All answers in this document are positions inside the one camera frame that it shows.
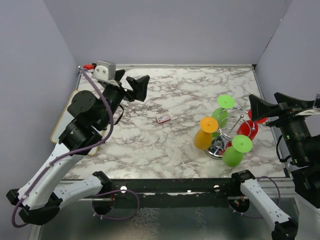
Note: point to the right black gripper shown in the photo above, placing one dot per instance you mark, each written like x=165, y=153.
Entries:
x=288, y=106

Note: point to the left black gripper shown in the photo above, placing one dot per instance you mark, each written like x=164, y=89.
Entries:
x=139, y=87

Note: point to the orange plastic wine glass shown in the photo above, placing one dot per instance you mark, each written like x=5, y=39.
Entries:
x=203, y=138

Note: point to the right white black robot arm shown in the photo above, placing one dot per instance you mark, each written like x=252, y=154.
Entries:
x=304, y=151

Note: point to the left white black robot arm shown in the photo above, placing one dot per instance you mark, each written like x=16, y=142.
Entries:
x=42, y=198

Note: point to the red plastic wine glass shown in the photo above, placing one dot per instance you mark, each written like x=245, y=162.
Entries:
x=250, y=128

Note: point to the far green wine glass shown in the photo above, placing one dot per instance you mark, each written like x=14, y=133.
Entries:
x=221, y=114

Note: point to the green wine glass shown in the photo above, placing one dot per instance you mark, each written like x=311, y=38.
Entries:
x=234, y=154
x=221, y=114

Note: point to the near green wine glass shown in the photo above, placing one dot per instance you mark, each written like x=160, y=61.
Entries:
x=234, y=154

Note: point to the small red white card box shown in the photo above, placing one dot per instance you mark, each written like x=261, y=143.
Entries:
x=163, y=118

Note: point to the yellow framed whiteboard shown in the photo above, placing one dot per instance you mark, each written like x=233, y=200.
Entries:
x=60, y=130

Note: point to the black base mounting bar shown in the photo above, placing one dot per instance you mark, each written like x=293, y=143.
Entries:
x=182, y=192

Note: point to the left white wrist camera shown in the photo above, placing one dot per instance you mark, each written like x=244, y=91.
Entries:
x=104, y=71

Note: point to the chrome wire wine glass rack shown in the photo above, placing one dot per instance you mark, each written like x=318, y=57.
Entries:
x=222, y=138

